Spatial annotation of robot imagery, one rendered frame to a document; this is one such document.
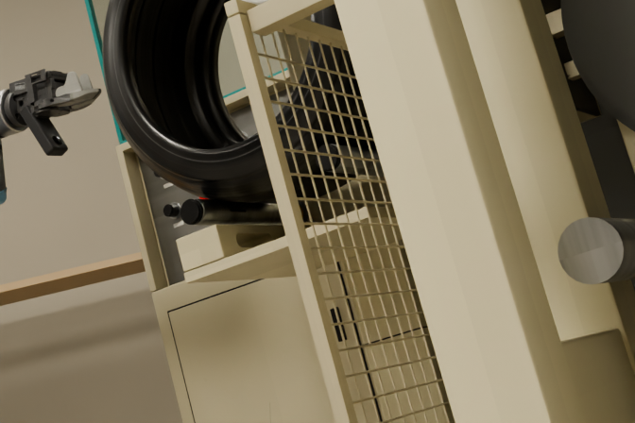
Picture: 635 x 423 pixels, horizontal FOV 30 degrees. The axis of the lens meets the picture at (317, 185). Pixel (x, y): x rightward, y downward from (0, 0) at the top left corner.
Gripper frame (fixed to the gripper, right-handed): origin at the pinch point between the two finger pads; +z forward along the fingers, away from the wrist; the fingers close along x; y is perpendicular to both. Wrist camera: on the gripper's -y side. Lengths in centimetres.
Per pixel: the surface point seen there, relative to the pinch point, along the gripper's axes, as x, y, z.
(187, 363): 50, -53, -25
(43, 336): 226, -30, -231
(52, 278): 193, -9, -191
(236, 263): -11, -38, 33
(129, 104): -11.9, -7.1, 17.0
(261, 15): -59, -15, 74
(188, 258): -10.8, -35.7, 23.6
